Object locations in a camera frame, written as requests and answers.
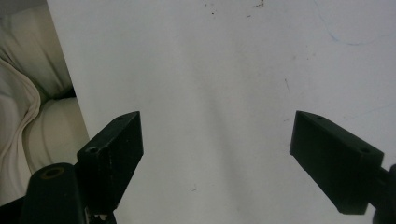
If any cream cloth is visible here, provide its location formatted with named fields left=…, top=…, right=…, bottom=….
left=0, top=3, right=91, bottom=207

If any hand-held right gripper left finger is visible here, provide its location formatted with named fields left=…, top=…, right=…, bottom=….
left=76, top=110, right=145, bottom=216

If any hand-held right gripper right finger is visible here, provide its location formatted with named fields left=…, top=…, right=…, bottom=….
left=289, top=110, right=386, bottom=216

